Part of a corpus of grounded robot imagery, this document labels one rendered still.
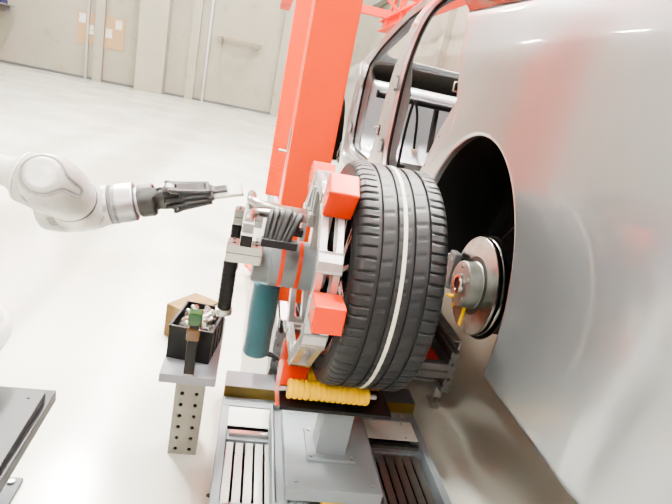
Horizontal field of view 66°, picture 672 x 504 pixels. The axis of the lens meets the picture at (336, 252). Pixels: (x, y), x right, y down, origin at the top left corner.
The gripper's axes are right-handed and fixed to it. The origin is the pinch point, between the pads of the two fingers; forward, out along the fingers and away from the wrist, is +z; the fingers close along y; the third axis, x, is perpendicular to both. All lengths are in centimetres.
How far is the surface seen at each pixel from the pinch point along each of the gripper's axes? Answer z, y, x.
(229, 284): -3.0, 16.7, 17.9
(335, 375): 20, 24, 44
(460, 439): 85, 125, 73
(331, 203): 24.0, 1.0, 6.1
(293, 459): 8, 66, 64
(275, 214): 10.7, 7.1, 4.5
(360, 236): 29.3, 1.2, 15.4
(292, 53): 55, 180, -188
